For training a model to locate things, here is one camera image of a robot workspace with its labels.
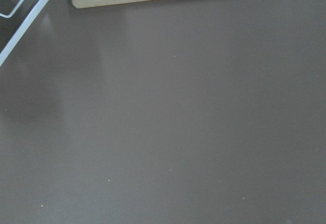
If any white wire cup rack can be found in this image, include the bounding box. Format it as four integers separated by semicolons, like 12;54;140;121
1;0;49;64

